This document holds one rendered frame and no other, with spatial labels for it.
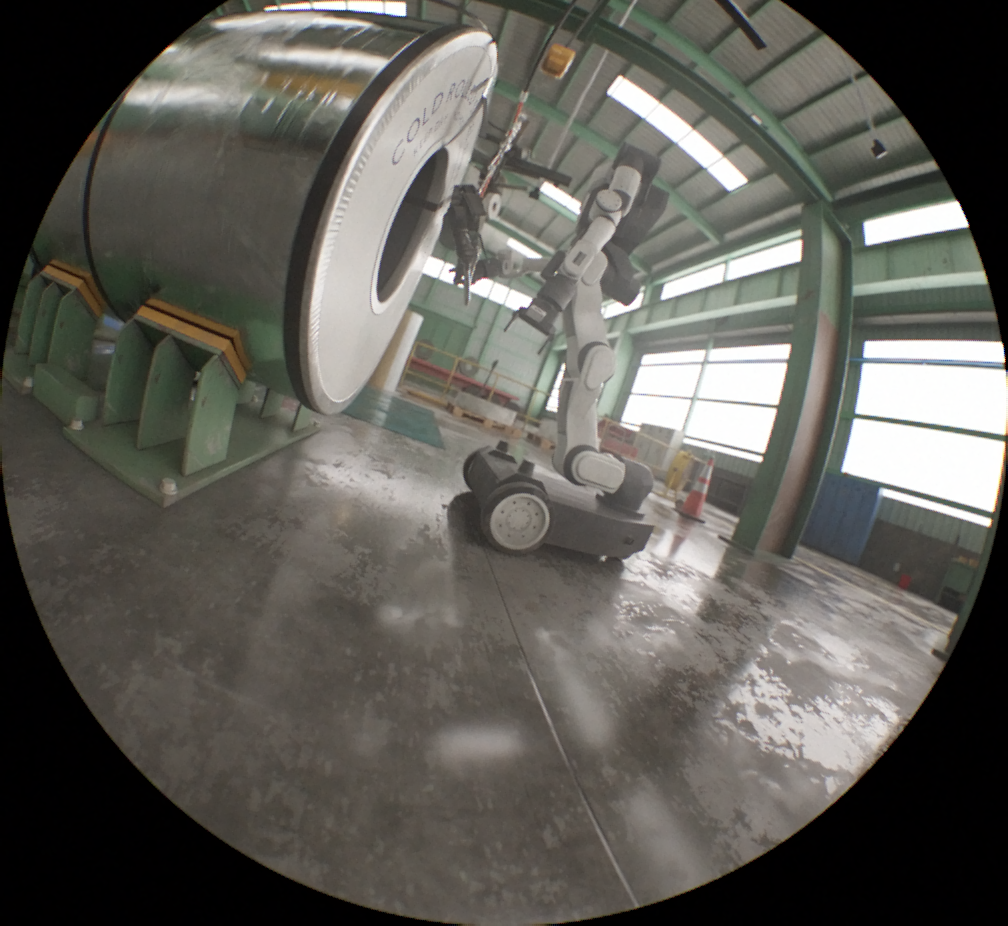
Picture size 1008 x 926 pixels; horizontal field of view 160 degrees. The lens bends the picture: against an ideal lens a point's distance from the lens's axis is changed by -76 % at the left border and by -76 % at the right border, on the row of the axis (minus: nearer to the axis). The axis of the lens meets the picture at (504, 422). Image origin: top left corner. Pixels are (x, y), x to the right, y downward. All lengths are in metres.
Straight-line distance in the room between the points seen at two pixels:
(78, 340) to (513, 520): 1.37
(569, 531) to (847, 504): 8.99
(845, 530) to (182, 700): 9.73
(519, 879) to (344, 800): 0.17
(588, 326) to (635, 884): 1.29
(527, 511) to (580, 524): 0.20
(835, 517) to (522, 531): 9.17
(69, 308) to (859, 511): 10.43
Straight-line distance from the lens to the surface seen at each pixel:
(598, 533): 1.14
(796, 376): 3.59
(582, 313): 1.22
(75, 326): 1.25
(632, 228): 1.36
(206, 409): 0.79
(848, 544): 9.56
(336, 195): 0.55
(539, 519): 0.99
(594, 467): 1.20
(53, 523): 0.67
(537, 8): 3.90
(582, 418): 1.21
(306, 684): 0.46
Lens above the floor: 0.36
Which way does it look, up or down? 2 degrees down
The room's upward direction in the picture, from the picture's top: 21 degrees clockwise
